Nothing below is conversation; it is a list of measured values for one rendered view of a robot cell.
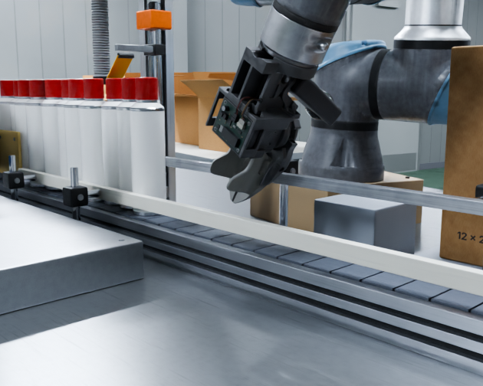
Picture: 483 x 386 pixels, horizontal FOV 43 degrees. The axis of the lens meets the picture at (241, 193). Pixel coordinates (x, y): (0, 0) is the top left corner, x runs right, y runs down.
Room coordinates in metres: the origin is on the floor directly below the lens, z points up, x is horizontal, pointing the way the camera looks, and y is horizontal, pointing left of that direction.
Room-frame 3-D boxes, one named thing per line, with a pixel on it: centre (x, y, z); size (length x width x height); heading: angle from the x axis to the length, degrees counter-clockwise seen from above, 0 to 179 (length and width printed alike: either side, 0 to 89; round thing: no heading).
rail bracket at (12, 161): (1.10, 0.40, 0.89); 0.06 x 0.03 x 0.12; 133
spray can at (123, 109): (0.96, 0.17, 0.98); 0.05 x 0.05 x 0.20
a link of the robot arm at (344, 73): (1.06, -0.19, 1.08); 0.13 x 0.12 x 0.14; 57
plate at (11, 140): (1.22, 0.47, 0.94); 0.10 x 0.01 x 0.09; 43
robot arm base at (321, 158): (1.07, -0.18, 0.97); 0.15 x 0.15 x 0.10
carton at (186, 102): (3.22, 0.17, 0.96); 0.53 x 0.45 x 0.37; 125
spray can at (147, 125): (0.92, 0.14, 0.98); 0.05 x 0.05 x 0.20
